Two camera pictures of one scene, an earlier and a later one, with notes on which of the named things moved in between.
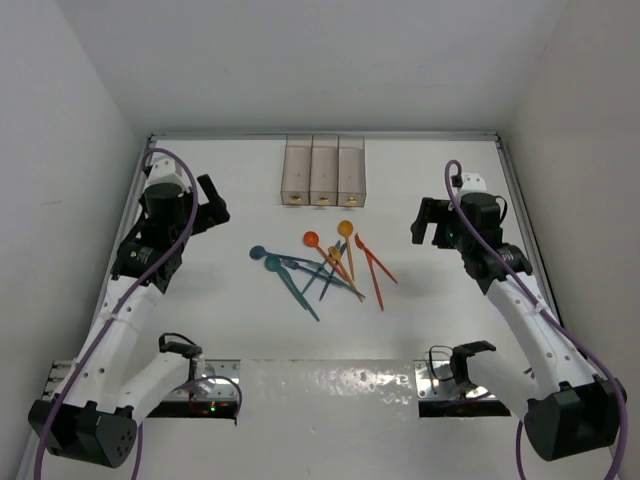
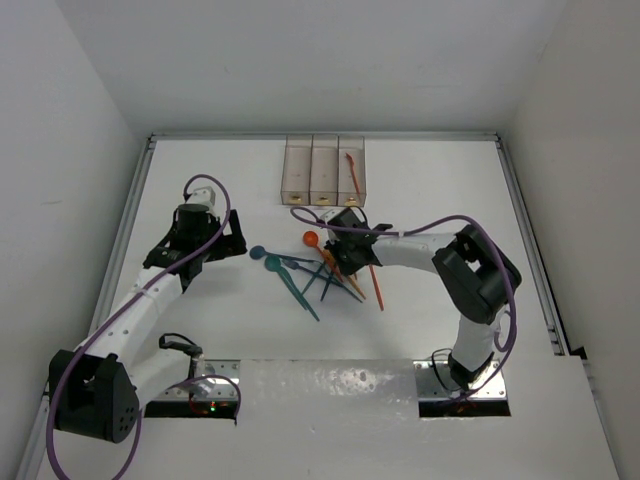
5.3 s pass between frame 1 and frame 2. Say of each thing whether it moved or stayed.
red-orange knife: stayed
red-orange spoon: stayed
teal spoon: stayed
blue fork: stayed
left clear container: stayed
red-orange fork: moved
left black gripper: moved
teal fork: stayed
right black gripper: moved
